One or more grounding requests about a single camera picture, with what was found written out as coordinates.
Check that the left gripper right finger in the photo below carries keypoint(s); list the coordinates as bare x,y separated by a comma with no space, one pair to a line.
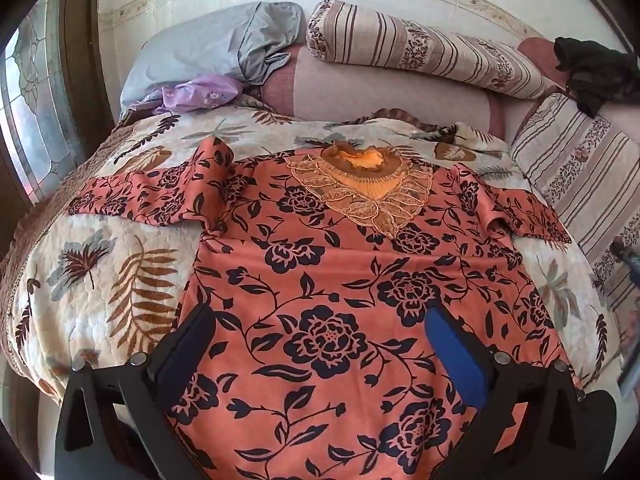
530,422

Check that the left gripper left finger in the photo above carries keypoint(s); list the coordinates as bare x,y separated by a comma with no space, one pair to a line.
113,422

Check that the orange black floral garment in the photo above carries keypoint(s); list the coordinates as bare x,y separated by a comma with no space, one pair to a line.
320,266

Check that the cream leaf pattern blanket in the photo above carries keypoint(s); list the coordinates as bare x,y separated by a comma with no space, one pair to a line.
107,287

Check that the striped floral pillow right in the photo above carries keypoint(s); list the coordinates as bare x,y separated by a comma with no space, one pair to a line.
587,169

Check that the stained glass window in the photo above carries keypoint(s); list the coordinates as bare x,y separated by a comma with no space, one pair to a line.
36,122

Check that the purple floral cloth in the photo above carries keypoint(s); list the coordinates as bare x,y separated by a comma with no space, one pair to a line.
201,93

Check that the black cloth on headboard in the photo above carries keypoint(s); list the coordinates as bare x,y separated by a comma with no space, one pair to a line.
597,74

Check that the pink mauve quilted mattress cover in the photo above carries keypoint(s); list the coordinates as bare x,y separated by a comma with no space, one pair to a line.
310,89

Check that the long striped bolster pillow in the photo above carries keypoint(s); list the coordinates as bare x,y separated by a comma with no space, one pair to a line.
343,33

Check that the brown wooden window frame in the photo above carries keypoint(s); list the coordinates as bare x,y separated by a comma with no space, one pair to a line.
85,88

